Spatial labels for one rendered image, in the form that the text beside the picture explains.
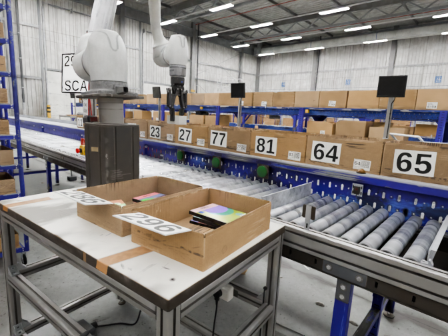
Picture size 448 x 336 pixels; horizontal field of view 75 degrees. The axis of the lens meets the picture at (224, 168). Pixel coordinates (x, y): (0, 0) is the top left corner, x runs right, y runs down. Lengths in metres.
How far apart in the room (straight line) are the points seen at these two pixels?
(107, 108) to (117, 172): 0.28
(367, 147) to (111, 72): 1.23
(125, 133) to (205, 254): 0.78
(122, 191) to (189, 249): 0.58
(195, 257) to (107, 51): 0.94
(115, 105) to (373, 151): 1.23
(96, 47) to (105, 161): 0.47
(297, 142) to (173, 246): 1.12
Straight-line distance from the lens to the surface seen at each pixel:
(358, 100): 6.40
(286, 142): 1.78
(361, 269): 1.07
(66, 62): 2.73
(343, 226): 1.23
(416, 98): 6.18
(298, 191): 1.52
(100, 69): 1.38
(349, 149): 1.63
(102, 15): 1.67
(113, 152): 1.35
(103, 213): 1.05
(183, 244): 0.79
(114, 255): 0.88
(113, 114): 1.39
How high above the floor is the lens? 1.14
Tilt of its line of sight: 10 degrees down
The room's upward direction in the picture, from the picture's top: 3 degrees clockwise
